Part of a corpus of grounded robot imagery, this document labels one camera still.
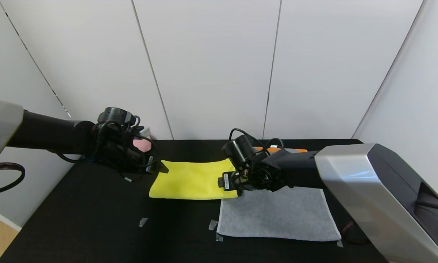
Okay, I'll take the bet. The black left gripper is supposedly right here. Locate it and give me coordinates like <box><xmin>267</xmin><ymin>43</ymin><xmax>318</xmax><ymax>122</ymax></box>
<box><xmin>126</xmin><ymin>154</ymin><xmax>169</xmax><ymax>175</ymax></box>

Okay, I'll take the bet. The yellow towel with black trim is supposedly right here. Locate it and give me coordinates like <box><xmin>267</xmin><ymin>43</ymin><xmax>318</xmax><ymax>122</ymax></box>
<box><xmin>149</xmin><ymin>158</ymin><xmax>241</xmax><ymax>201</ymax></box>

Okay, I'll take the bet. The grey towel with orange stripes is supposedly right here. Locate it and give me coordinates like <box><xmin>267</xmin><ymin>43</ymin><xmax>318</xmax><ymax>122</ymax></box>
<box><xmin>216</xmin><ymin>146</ymin><xmax>342</xmax><ymax>242</ymax></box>

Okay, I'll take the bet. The pink plush peach toy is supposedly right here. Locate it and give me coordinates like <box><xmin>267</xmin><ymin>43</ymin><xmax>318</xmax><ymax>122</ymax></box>
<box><xmin>131</xmin><ymin>137</ymin><xmax>153</xmax><ymax>153</ymax></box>

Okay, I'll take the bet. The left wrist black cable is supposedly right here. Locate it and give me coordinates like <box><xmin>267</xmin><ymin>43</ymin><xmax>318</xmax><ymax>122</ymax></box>
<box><xmin>57</xmin><ymin>116</ymin><xmax>157</xmax><ymax>182</ymax></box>

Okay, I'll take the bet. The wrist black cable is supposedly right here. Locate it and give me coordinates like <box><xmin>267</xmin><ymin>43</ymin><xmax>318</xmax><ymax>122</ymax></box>
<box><xmin>57</xmin><ymin>116</ymin><xmax>157</xmax><ymax>182</ymax></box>
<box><xmin>228</xmin><ymin>128</ymin><xmax>285</xmax><ymax>156</ymax></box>

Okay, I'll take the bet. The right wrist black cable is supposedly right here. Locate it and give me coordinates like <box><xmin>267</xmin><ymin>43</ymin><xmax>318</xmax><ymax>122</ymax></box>
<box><xmin>228</xmin><ymin>128</ymin><xmax>285</xmax><ymax>156</ymax></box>

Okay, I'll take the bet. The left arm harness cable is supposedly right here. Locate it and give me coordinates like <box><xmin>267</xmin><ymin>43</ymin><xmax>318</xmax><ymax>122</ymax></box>
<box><xmin>0</xmin><ymin>163</ymin><xmax>25</xmax><ymax>198</ymax></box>

